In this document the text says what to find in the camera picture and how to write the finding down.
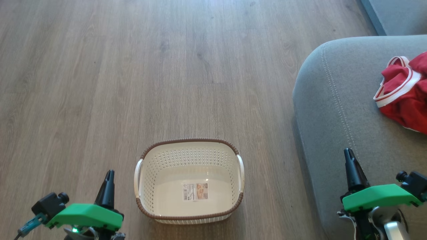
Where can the grey sofa seat with stitching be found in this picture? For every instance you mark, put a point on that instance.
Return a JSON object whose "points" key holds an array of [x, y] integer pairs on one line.
{"points": [[333, 116]]}

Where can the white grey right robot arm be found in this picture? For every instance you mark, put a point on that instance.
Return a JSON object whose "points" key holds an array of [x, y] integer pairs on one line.
{"points": [[392, 231]]}

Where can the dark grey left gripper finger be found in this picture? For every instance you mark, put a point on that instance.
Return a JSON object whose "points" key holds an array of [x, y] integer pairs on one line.
{"points": [[106, 191]]}

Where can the cream perforated laundry basket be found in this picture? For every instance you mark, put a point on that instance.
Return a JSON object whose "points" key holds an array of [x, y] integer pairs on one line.
{"points": [[190, 176]]}

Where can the basket label sticker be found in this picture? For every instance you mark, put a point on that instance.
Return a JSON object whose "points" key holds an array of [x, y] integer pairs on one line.
{"points": [[195, 191]]}

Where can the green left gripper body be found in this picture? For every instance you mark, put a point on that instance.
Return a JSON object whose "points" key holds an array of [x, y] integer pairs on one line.
{"points": [[86, 215]]}

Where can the grey sofa seat long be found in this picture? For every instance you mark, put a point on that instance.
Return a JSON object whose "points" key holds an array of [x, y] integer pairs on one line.
{"points": [[400, 15]]}

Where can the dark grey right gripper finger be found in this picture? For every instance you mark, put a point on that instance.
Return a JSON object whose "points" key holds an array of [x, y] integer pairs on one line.
{"points": [[354, 173]]}

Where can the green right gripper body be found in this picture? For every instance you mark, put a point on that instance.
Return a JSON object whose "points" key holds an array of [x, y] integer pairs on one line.
{"points": [[377, 196]]}

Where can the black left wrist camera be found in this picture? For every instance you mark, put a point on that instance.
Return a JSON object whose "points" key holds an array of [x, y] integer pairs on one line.
{"points": [[48, 205]]}

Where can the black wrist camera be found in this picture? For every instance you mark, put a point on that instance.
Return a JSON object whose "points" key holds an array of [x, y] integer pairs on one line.
{"points": [[48, 205], [415, 183]]}

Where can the plain red garment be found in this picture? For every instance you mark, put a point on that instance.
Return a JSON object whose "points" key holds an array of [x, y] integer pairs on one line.
{"points": [[421, 63]]}

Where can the red garment with white trim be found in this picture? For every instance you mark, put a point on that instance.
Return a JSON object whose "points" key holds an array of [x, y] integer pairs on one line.
{"points": [[405, 106]]}

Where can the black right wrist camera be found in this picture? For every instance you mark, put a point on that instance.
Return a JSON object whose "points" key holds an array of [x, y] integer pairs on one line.
{"points": [[415, 183]]}

